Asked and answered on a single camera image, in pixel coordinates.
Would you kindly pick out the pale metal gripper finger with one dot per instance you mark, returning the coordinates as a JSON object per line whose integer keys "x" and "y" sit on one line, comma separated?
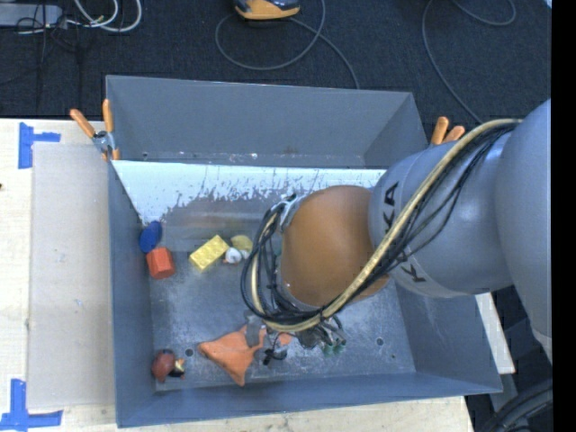
{"x": 274, "y": 345}
{"x": 254, "y": 332}

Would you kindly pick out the orange cloth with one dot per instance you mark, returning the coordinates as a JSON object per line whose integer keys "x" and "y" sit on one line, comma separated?
{"x": 227, "y": 353}

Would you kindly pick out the grey metal bin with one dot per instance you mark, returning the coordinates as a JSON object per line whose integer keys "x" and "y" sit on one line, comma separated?
{"x": 211, "y": 313}

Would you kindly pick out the white and yellow toy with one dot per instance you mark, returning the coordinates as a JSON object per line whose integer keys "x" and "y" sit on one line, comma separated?
{"x": 237, "y": 249}

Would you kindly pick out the yellow toy brick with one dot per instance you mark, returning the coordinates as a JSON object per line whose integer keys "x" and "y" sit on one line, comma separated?
{"x": 208, "y": 252}

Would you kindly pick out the red-brown toy figure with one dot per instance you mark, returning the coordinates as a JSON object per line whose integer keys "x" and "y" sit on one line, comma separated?
{"x": 164, "y": 364}

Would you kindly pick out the red-orange block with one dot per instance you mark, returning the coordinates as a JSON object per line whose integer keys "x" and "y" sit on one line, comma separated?
{"x": 160, "y": 263}

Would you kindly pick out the blue oval disc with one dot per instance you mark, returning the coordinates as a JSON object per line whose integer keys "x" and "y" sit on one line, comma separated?
{"x": 151, "y": 236}

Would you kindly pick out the pale wood flat board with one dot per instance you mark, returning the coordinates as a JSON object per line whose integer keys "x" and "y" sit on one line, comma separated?
{"x": 67, "y": 277}

